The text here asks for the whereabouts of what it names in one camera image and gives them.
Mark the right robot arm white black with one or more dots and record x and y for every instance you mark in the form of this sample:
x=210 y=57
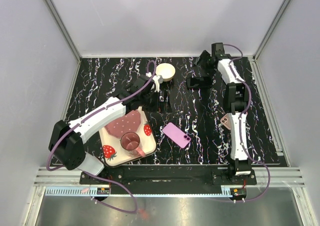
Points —
x=236 y=102

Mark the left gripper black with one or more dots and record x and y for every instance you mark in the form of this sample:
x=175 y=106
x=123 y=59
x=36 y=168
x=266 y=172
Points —
x=164 y=106

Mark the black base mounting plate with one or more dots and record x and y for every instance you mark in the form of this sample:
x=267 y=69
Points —
x=159 y=179

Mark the cream bowl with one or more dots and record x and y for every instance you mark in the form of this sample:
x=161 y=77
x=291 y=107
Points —
x=166 y=71

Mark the pink glass mug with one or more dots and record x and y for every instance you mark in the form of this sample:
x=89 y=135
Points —
x=131 y=143

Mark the pink phone case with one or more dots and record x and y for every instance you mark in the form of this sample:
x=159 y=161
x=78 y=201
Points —
x=226 y=121

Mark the strawberry pattern tray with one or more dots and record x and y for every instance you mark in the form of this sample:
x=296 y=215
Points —
x=114 y=155

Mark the purple phone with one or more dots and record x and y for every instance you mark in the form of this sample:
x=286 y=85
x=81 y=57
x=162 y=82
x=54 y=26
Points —
x=179 y=137

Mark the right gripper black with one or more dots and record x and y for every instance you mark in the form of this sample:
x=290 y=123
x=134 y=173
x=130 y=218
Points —
x=204 y=57

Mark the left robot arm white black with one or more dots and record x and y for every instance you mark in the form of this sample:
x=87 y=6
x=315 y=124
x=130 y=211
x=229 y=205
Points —
x=68 y=138

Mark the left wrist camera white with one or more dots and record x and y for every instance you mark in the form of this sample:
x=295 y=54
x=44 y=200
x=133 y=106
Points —
x=157 y=80

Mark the pink dotted plate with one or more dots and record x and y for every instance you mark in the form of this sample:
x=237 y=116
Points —
x=124 y=124

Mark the black phone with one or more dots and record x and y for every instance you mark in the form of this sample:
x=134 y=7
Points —
x=198 y=82

